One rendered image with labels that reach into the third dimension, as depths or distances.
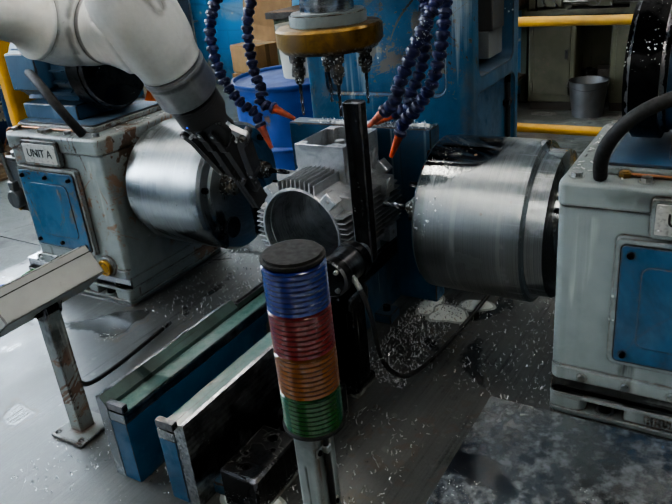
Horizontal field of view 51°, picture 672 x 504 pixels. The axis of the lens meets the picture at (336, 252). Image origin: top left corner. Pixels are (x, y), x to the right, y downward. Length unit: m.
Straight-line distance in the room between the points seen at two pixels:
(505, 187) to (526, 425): 0.33
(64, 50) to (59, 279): 0.32
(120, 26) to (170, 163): 0.46
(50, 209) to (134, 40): 0.72
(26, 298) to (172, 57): 0.38
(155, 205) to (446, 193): 0.59
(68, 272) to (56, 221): 0.52
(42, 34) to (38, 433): 0.61
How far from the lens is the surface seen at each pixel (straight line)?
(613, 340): 1.01
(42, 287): 1.05
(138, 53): 0.95
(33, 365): 1.42
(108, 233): 1.49
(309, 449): 0.72
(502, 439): 0.87
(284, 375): 0.67
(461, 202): 1.02
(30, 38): 1.03
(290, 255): 0.62
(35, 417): 1.27
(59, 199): 1.55
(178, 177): 1.32
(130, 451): 1.04
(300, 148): 1.23
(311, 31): 1.15
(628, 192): 0.92
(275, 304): 0.62
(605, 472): 0.84
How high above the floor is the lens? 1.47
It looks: 25 degrees down
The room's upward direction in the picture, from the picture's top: 6 degrees counter-clockwise
